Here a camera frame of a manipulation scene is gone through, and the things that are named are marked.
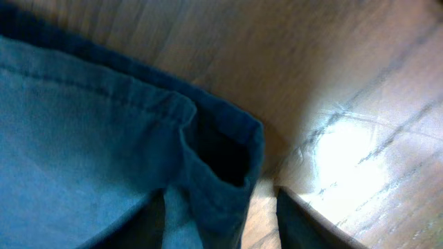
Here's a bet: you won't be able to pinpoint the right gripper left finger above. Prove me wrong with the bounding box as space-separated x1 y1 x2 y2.
78 188 165 249

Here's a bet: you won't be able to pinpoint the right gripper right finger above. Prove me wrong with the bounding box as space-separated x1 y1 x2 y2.
275 187 367 249

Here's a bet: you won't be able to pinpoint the dark blue denim shorts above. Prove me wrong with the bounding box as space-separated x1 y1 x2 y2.
1 2 264 248

